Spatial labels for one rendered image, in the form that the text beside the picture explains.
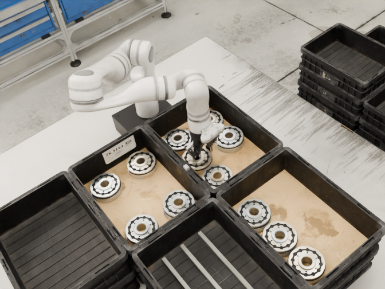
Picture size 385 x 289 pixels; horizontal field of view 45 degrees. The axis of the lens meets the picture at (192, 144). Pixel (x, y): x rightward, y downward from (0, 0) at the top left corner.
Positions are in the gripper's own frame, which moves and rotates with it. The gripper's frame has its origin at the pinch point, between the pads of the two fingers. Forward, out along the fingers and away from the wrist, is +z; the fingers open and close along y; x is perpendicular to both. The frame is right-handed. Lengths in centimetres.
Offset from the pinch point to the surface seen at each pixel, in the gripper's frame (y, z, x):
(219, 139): -8.1, -0.7, -0.5
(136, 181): 23.0, 2.4, -9.3
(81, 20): -50, 54, -187
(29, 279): 68, 2, -3
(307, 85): -94, 47, -27
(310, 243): 0.2, 2.5, 46.5
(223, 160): -3.9, 2.4, 5.7
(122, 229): 37.4, 2.4, 2.5
